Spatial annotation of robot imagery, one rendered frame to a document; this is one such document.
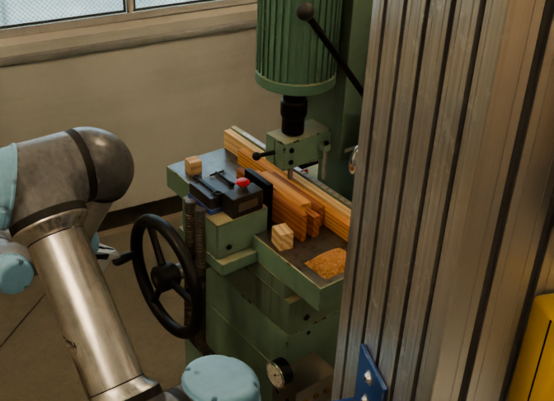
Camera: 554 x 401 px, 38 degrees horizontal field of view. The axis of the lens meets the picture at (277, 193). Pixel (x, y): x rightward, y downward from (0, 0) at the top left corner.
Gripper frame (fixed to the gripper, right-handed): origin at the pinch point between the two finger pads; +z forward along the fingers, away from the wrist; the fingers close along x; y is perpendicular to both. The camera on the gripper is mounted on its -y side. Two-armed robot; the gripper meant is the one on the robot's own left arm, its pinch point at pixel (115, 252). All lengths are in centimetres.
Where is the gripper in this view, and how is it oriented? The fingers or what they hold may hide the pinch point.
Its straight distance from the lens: 184.1
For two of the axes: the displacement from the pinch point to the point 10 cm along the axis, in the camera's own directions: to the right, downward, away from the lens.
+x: 6.0, 3.7, -7.1
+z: 7.1, 1.6, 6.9
